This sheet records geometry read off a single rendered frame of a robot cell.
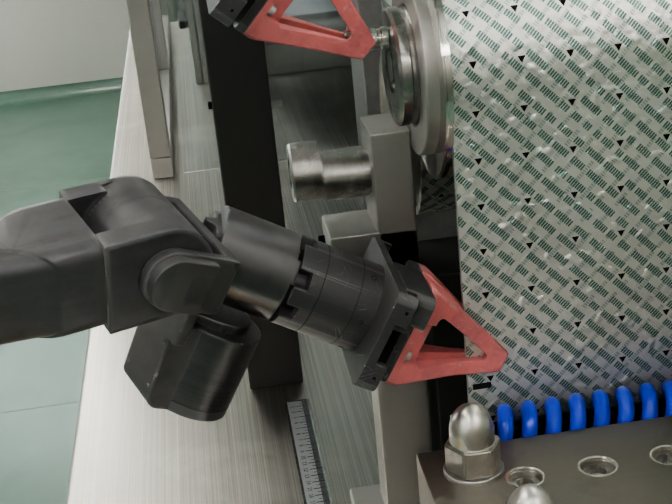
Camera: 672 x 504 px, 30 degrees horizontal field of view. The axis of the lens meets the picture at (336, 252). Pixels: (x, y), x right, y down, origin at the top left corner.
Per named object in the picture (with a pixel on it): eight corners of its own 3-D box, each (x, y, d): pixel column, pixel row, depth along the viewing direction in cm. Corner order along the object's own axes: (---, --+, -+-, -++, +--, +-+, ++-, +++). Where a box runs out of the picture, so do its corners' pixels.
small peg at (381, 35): (346, 58, 78) (342, 42, 79) (390, 53, 78) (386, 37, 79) (346, 41, 77) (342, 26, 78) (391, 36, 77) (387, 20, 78)
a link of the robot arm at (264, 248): (213, 218, 72) (211, 186, 77) (168, 319, 74) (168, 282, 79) (322, 260, 74) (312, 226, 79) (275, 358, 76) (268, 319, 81)
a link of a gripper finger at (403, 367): (488, 422, 79) (355, 374, 77) (463, 372, 86) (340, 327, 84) (537, 331, 77) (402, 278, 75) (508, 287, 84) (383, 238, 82)
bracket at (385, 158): (345, 503, 97) (304, 122, 86) (426, 490, 98) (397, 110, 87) (354, 539, 93) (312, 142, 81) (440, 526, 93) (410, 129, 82)
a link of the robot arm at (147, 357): (164, 255, 66) (100, 182, 72) (86, 432, 70) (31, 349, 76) (332, 282, 74) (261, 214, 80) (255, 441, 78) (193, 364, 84)
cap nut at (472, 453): (437, 459, 77) (433, 394, 75) (496, 450, 77) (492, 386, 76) (450, 491, 73) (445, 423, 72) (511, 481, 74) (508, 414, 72)
